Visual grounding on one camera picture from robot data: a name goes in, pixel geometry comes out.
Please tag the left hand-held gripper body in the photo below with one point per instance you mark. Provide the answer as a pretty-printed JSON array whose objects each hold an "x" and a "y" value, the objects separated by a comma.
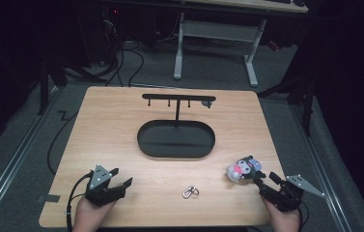
[{"x": 100, "y": 191}]

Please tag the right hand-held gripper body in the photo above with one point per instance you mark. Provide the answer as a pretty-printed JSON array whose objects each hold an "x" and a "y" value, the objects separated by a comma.
[{"x": 285, "y": 193}]

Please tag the black and pink plush toy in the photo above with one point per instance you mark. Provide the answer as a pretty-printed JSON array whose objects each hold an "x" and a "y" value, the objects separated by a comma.
[{"x": 244, "y": 169}]

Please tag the silver metal carabiner clip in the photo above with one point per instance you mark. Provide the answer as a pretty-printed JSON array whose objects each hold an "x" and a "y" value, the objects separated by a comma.
[{"x": 190, "y": 192}]

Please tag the black key rack with tray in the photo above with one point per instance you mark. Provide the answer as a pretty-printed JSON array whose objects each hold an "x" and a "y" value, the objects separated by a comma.
[{"x": 176, "y": 140}]

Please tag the person's right hand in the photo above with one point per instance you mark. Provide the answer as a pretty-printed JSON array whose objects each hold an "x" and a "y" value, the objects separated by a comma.
[{"x": 282, "y": 219}]

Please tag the person's left hand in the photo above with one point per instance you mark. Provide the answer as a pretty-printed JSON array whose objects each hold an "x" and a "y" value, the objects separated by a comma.
[{"x": 91, "y": 216}]

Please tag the wooden table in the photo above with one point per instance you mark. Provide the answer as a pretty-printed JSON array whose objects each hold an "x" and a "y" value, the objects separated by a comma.
[{"x": 157, "y": 180}]

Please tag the grey tape strip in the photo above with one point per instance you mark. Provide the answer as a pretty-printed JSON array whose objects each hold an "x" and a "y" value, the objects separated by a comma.
[{"x": 49, "y": 198}]

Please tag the black metal stand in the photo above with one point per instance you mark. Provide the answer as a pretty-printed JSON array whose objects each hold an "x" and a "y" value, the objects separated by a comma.
[
  {"x": 46, "y": 83},
  {"x": 305, "y": 96}
]

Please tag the small grey charm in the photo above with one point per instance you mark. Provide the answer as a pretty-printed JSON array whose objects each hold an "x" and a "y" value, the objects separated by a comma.
[{"x": 207, "y": 103}]

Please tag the small red object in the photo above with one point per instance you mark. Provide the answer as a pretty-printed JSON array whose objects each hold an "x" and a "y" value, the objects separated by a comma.
[{"x": 273, "y": 45}]

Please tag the black computer tower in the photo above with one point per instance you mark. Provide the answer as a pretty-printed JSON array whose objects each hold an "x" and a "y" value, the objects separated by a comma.
[{"x": 110, "y": 32}]

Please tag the white desk with metal legs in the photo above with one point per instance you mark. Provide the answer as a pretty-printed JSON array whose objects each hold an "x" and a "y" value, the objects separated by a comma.
[{"x": 218, "y": 30}]

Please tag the black computer mouse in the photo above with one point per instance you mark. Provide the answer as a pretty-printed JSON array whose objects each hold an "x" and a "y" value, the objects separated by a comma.
[{"x": 299, "y": 2}]

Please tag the metal floor rail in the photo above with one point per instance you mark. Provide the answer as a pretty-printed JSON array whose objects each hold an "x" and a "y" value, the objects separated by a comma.
[
  {"x": 15, "y": 161},
  {"x": 322, "y": 174}
]

